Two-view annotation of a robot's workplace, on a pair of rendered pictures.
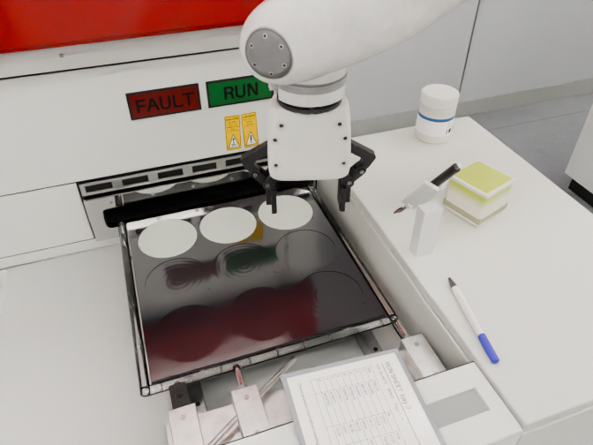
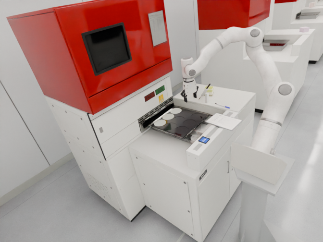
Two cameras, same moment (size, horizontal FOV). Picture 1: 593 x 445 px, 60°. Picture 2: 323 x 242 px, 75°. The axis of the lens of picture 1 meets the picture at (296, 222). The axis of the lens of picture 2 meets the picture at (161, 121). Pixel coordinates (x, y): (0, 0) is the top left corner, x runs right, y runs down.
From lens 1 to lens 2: 1.10 m
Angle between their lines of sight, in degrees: 22
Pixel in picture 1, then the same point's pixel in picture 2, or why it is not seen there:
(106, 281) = (150, 138)
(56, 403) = (165, 153)
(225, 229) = (168, 117)
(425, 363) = not seen: hidden behind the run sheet
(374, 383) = (217, 116)
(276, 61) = (193, 73)
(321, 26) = (199, 66)
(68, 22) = (140, 84)
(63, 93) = (135, 99)
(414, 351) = not seen: hidden behind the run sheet
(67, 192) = (136, 122)
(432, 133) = not seen: hidden behind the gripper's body
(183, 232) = (161, 121)
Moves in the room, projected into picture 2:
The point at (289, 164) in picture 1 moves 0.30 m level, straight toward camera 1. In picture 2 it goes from (189, 91) to (218, 104)
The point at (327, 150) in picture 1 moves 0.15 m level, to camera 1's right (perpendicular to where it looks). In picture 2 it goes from (193, 87) to (209, 80)
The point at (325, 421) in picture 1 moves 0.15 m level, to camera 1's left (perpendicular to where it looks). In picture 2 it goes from (216, 122) to (198, 130)
